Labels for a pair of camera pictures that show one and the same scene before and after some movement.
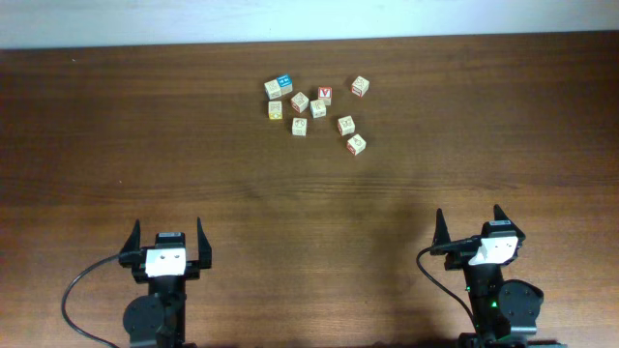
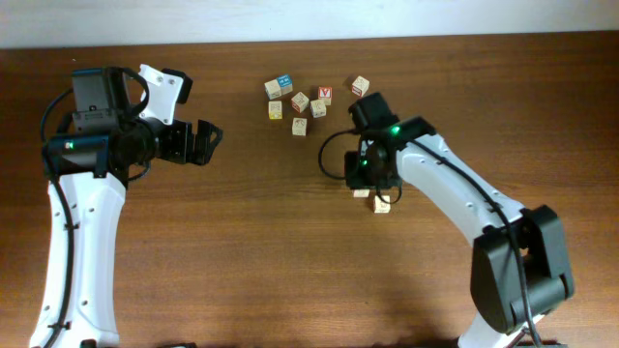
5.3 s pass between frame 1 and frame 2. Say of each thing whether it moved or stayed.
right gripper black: moved
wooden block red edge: stayed
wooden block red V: stayed
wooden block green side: stayed
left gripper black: moved
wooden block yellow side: stayed
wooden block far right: stayed
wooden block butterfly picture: moved
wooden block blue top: stayed
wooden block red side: moved
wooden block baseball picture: stayed
